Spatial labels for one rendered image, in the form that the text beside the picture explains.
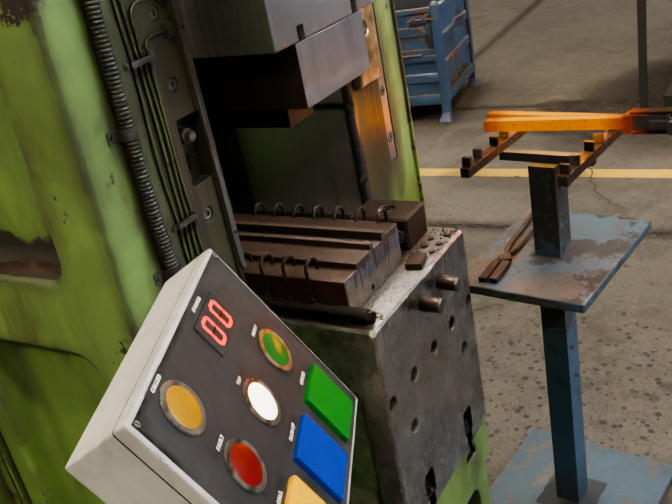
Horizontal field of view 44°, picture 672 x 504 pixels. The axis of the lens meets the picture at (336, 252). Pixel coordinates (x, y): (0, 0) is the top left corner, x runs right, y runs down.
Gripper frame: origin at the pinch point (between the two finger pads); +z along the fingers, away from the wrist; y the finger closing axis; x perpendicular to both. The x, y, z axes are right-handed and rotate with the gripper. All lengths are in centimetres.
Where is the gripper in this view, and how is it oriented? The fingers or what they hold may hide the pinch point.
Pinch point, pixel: (652, 120)
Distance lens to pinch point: 170.2
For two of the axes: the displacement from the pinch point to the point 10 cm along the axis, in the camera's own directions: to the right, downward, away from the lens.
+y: 5.9, -4.4, 6.7
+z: -7.8, -1.1, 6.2
